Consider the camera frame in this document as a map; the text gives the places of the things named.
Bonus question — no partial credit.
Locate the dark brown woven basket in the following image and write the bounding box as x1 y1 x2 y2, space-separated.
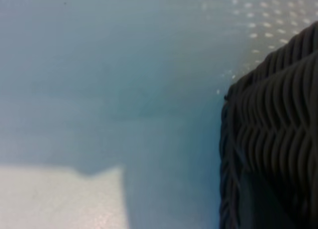
218 21 318 229

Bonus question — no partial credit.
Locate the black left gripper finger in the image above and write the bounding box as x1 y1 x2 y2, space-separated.
238 171 299 229

